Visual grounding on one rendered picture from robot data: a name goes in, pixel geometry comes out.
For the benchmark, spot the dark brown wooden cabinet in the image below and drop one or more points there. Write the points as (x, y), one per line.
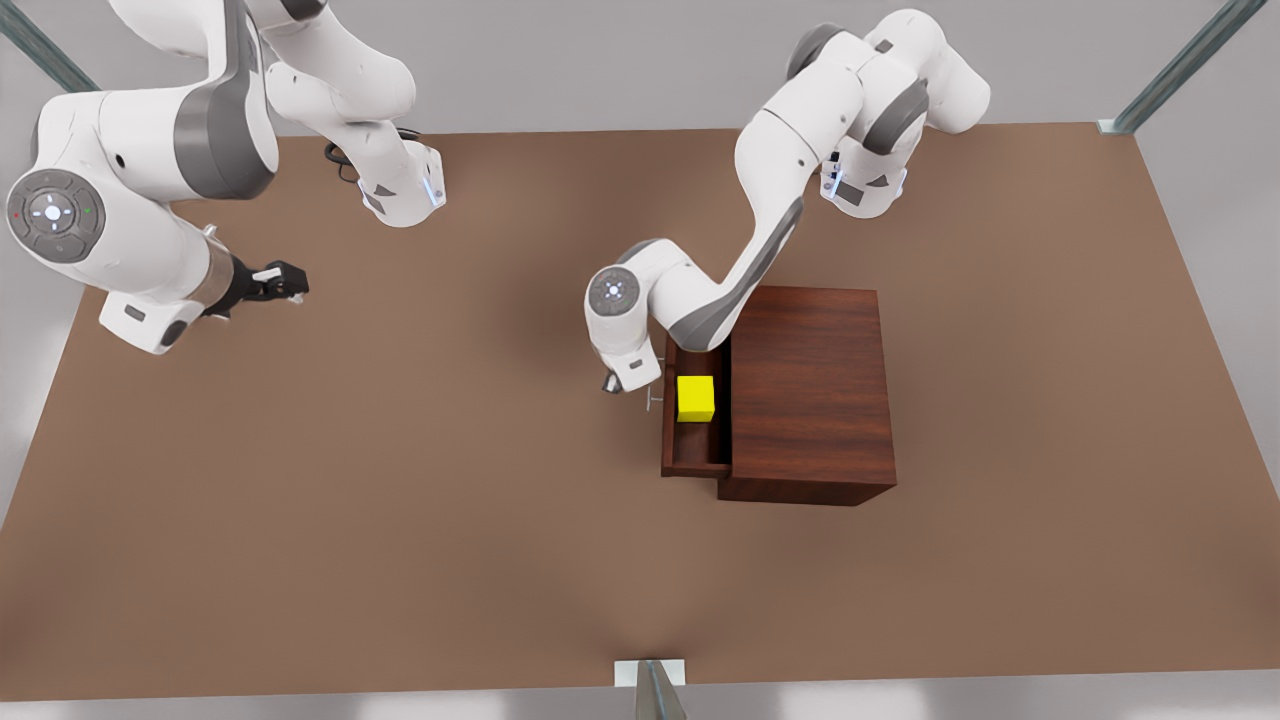
(810, 390)

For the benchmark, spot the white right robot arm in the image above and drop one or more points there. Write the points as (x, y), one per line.
(120, 140)

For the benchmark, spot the yellow cube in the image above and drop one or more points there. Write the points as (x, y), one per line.
(696, 398)

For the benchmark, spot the silver frame post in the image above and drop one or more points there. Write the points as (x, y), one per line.
(45, 50)
(652, 690)
(1180, 65)

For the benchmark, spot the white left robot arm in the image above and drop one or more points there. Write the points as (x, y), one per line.
(800, 140)

